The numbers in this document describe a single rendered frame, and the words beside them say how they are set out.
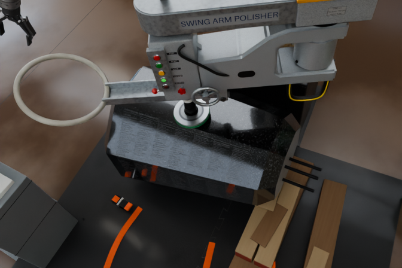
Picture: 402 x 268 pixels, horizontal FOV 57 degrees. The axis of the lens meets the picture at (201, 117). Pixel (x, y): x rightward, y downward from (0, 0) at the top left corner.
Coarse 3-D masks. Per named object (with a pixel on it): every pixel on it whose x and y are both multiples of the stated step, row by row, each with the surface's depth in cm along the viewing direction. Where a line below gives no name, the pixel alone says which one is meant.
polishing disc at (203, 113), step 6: (180, 102) 223; (204, 102) 221; (174, 108) 221; (180, 108) 221; (198, 108) 219; (204, 108) 219; (174, 114) 219; (180, 114) 218; (198, 114) 217; (204, 114) 216; (180, 120) 216; (186, 120) 215; (192, 120) 215; (198, 120) 214; (204, 120) 215; (192, 126) 214
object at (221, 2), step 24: (144, 0) 153; (168, 0) 151; (192, 0) 149; (216, 0) 147; (240, 0) 145; (264, 0) 144; (288, 0) 142; (336, 0) 140; (360, 0) 140; (144, 24) 154; (168, 24) 151; (192, 24) 151; (216, 24) 151; (240, 24) 151; (264, 24) 151; (312, 24) 150
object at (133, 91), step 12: (108, 84) 206; (120, 84) 206; (132, 84) 206; (144, 84) 206; (156, 84) 207; (120, 96) 205; (132, 96) 199; (144, 96) 198; (156, 96) 198; (216, 96) 198; (228, 96) 198
